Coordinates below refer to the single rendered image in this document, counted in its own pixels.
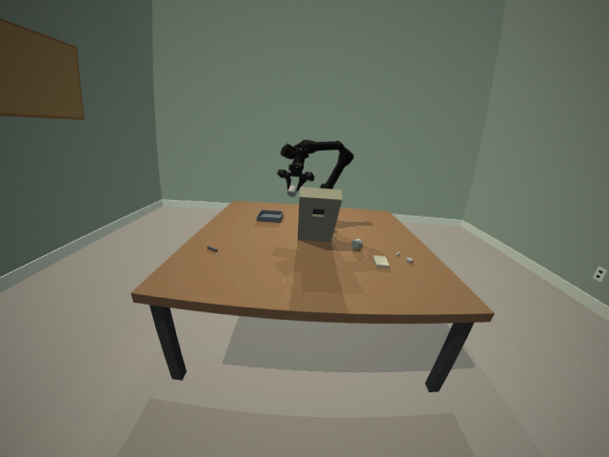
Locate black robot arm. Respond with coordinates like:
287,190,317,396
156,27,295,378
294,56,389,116
281,140,354,189

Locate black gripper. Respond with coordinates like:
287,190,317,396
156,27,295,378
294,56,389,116
277,160,314,191

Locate beige rectangular panel with round holes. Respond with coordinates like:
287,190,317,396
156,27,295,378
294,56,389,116
298,187,343,242

